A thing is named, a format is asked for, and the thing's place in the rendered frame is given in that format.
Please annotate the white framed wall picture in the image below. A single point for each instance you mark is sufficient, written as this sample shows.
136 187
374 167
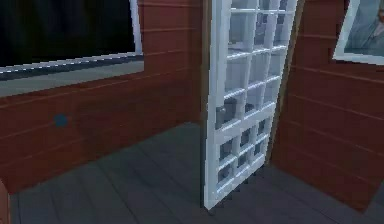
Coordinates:
363 30

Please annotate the white glass pane door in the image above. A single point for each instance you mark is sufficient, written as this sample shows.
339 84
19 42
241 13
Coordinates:
218 100

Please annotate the white framed dark window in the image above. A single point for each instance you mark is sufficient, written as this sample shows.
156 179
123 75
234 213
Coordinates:
66 30

